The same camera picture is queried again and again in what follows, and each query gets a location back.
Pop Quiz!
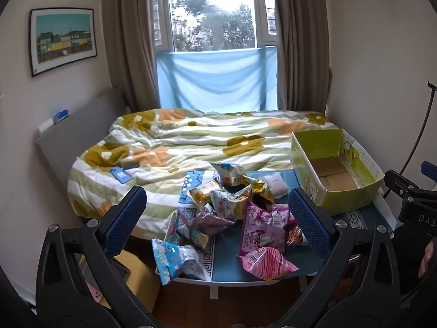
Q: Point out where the framed picture of houses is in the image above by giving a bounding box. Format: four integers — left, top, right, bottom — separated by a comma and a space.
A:
29, 7, 98, 78

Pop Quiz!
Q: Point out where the floral striped blanket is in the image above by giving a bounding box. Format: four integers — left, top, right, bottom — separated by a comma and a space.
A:
66, 107, 342, 240

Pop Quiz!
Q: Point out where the light blue cloth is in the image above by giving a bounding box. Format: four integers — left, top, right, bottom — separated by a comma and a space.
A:
155, 46, 278, 113

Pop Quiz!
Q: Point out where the large pink snack packet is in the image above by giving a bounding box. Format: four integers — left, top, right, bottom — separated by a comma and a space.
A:
238, 201, 291, 257

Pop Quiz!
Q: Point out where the dark purple snack packet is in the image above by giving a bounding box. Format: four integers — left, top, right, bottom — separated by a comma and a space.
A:
177, 210, 237, 247

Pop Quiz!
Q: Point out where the red brown snack packet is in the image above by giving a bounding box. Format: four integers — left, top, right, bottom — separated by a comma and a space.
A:
286, 223, 309, 247

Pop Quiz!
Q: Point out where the beige curtain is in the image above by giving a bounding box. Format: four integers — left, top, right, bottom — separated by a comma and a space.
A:
100, 0, 162, 114
269, 0, 334, 114

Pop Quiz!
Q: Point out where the pink striped snack packet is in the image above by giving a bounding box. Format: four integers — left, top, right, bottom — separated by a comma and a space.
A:
237, 247, 300, 281

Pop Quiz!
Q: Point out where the light blue snack packet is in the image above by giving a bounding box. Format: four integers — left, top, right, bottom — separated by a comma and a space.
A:
151, 238, 209, 285

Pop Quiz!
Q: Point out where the black curved cable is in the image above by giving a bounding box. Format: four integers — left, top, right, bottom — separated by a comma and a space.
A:
392, 81, 437, 194

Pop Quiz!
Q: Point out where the white blue snack packet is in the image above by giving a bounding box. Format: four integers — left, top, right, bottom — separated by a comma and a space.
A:
209, 189, 250, 220

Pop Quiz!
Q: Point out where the blue card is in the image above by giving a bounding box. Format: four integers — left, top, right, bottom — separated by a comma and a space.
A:
110, 166, 128, 183

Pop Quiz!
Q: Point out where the white pouch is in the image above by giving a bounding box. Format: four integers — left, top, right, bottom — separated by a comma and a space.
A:
257, 174, 291, 199

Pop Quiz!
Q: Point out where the yellow green cardboard box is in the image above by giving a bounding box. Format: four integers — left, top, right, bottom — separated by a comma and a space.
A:
290, 128, 385, 216

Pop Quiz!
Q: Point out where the blue patterned table mat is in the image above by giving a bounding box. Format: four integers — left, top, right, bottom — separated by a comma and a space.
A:
164, 169, 394, 283

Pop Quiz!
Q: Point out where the gold yellow snack packet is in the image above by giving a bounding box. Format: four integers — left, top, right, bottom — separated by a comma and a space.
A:
238, 174, 276, 206

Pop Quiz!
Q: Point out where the white framed window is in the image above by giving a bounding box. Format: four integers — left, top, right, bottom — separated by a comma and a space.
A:
151, 0, 279, 54

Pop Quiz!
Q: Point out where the grey headboard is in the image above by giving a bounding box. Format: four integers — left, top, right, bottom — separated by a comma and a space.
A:
36, 88, 131, 194

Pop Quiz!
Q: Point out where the pink white snack packet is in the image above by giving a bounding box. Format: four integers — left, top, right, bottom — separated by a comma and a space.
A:
270, 204, 291, 228

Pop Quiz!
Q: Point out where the beige orange snack packet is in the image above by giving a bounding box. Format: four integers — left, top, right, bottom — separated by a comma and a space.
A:
188, 180, 222, 210

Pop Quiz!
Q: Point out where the small pink object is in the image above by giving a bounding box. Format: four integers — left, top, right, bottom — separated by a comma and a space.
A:
85, 279, 104, 305

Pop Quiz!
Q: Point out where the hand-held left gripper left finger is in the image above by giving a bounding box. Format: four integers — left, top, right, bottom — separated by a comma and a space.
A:
36, 185, 148, 319

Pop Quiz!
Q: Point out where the person's right hand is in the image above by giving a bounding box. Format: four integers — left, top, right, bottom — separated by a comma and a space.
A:
419, 242, 437, 280

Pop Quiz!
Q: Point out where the small white box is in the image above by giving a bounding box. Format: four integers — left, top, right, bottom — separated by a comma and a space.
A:
37, 118, 55, 134

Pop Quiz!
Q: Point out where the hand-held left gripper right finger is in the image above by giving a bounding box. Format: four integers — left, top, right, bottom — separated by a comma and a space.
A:
283, 188, 401, 319

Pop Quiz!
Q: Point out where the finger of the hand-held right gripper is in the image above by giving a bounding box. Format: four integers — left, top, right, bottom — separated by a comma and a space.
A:
384, 170, 420, 199
421, 161, 437, 179

